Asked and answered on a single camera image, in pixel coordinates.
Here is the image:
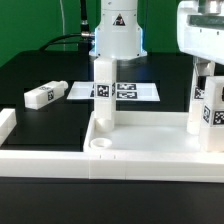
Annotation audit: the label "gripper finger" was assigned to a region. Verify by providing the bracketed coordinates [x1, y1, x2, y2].
[196, 61, 216, 91]

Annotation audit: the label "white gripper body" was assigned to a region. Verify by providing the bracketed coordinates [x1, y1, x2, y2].
[177, 0, 224, 65]

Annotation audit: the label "white desk top tray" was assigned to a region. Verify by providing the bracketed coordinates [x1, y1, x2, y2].
[84, 111, 204, 153]

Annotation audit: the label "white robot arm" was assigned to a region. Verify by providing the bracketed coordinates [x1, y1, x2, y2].
[89, 0, 224, 65]

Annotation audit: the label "marker tag sheet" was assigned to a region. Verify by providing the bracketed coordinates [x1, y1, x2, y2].
[68, 82, 160, 102]

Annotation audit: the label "white left fence block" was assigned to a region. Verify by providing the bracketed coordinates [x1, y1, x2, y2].
[0, 108, 17, 146]

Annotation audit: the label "white front fence bar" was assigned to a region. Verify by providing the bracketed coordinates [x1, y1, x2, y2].
[0, 150, 224, 183]

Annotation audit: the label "black cable with connector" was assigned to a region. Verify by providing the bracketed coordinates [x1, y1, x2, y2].
[38, 0, 97, 52]

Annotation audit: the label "white thin cable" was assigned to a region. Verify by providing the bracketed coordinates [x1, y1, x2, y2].
[59, 0, 67, 52]

